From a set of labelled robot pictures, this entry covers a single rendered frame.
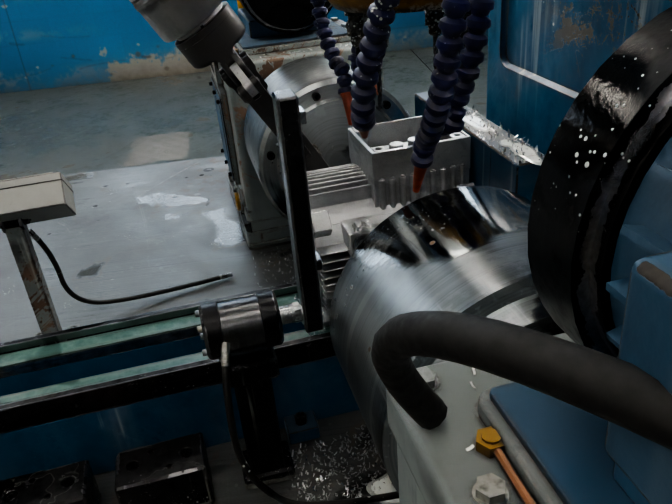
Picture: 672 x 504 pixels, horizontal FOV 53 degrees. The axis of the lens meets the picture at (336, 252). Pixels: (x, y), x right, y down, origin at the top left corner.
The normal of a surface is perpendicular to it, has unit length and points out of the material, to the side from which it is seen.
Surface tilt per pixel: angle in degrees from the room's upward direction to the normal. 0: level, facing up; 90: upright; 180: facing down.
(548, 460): 0
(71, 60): 90
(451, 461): 0
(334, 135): 90
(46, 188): 52
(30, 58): 90
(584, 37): 90
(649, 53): 40
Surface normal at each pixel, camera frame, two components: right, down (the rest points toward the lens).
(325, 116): 0.25, 0.45
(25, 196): 0.15, -0.18
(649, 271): -0.74, -0.48
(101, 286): -0.08, -0.87
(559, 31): -0.96, 0.19
